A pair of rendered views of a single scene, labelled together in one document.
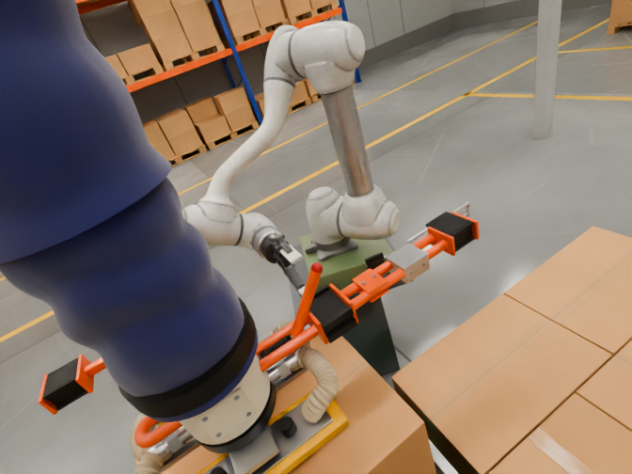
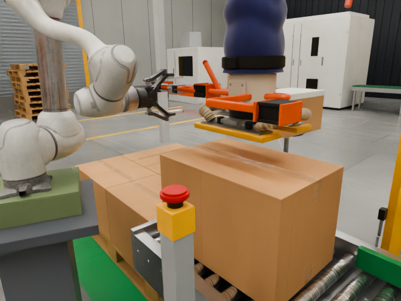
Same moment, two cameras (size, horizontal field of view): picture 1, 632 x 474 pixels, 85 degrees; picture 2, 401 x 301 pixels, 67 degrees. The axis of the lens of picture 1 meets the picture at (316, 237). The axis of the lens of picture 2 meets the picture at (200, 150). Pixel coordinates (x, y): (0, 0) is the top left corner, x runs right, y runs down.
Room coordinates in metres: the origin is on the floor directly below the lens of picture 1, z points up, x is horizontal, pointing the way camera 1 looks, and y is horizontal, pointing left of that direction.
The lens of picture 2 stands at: (1.04, 1.25, 1.33)
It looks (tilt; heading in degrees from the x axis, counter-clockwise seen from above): 17 degrees down; 249
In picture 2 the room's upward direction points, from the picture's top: 1 degrees counter-clockwise
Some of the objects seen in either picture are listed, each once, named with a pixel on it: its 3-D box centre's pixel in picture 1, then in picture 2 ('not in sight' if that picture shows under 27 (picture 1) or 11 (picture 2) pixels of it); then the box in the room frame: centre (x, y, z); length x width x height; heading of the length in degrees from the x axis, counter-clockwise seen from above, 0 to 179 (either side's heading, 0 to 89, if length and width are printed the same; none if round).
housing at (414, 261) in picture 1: (407, 262); (177, 89); (0.59, -0.17, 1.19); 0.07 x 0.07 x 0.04; 19
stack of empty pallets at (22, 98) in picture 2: not in sight; (39, 89); (1.98, -7.68, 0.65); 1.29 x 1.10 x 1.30; 110
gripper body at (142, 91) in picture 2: (279, 253); (145, 97); (0.81, 0.11, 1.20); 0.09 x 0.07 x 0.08; 19
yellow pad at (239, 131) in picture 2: not in sight; (234, 125); (0.53, 0.30, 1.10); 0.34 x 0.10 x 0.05; 109
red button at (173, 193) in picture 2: not in sight; (175, 197); (0.86, 0.63, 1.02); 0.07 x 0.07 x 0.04
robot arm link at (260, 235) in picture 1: (269, 243); (127, 98); (0.88, 0.14, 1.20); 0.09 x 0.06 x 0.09; 109
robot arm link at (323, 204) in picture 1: (326, 213); (22, 147); (1.27, -0.08, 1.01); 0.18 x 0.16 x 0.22; 48
